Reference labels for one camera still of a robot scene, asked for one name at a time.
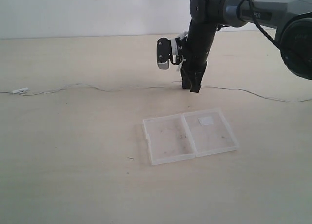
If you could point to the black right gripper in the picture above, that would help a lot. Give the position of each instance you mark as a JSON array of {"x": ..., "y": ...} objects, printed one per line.
[{"x": 195, "y": 50}]

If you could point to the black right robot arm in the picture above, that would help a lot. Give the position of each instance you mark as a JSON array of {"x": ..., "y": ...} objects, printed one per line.
[{"x": 287, "y": 24}]

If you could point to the clear plastic storage case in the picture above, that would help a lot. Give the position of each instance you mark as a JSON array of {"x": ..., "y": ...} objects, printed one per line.
[{"x": 188, "y": 135}]

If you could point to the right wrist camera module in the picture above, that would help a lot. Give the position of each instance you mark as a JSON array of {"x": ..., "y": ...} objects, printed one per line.
[{"x": 167, "y": 52}]

